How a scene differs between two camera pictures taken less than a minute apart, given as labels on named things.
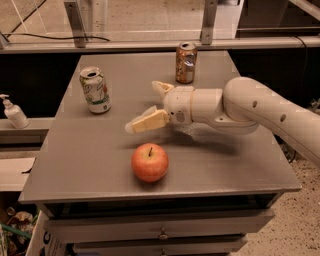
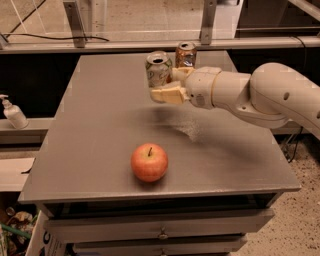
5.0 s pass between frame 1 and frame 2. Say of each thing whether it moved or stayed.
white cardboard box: stayed
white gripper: moved
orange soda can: stayed
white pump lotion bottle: stayed
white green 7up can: moved
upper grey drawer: stayed
